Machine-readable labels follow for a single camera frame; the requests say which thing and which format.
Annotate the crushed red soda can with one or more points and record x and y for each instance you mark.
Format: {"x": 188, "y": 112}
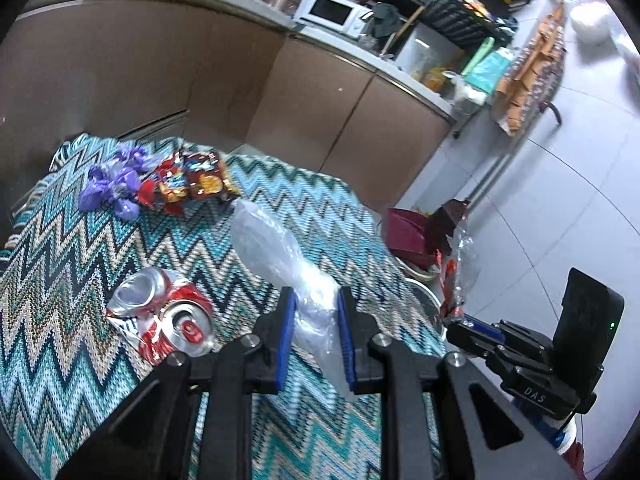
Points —
{"x": 160, "y": 311}

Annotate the clear plastic bag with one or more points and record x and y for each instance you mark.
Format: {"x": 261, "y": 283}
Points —
{"x": 272, "y": 252}

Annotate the white plastic bag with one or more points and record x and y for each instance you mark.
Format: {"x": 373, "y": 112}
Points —
{"x": 591, "y": 22}

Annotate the white microwave oven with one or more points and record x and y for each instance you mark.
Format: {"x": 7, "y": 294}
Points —
{"x": 341, "y": 16}

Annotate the black wire rack shelf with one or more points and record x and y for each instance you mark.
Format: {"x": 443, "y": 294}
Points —
{"x": 467, "y": 23}

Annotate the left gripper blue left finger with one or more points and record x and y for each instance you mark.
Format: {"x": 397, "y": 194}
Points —
{"x": 275, "y": 330}

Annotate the teal zigzag woven mat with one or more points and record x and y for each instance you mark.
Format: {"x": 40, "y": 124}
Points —
{"x": 91, "y": 300}

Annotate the maroon broom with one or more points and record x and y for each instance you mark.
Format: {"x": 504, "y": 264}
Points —
{"x": 441, "y": 223}

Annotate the orange jar on counter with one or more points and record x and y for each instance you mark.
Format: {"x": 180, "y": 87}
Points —
{"x": 435, "y": 79}

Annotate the maroon dustpan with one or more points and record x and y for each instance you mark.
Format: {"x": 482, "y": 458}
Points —
{"x": 405, "y": 236}

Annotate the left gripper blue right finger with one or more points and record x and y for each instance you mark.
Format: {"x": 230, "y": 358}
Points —
{"x": 355, "y": 332}

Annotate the orange patterned apron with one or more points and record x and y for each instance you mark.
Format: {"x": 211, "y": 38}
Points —
{"x": 530, "y": 82}

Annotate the clear red plastic wrapper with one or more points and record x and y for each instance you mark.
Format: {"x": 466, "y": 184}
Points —
{"x": 460, "y": 270}

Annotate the red snack wrapper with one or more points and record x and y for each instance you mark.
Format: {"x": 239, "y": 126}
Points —
{"x": 186, "y": 177}

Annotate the purple crumpled wrapper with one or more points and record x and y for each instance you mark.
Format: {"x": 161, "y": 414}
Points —
{"x": 117, "y": 181}

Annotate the white round trash bin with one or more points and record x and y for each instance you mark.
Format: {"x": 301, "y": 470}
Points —
{"x": 429, "y": 303}

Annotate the teal hanging towel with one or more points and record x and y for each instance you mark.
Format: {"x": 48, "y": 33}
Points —
{"x": 487, "y": 65}

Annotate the brown kitchen cabinet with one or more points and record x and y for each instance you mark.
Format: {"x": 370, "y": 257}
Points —
{"x": 224, "y": 76}

